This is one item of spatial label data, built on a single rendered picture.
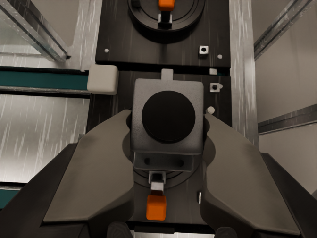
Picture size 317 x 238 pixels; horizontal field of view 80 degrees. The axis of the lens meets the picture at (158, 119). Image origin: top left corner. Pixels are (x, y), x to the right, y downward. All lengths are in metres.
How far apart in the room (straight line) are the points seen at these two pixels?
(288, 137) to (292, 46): 0.22
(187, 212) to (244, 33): 0.33
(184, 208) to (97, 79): 0.24
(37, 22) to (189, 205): 0.34
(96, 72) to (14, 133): 0.21
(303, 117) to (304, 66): 0.28
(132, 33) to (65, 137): 0.23
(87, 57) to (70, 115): 0.11
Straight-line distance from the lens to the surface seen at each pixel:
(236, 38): 0.41
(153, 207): 0.21
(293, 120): 0.34
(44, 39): 0.34
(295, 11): 0.39
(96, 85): 0.32
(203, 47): 0.36
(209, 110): 0.22
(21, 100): 0.46
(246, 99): 0.37
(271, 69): 0.54
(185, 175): 0.29
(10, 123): 0.46
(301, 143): 0.53
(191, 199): 0.32
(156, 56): 0.35
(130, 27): 0.39
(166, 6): 0.29
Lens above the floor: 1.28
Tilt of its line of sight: 79 degrees down
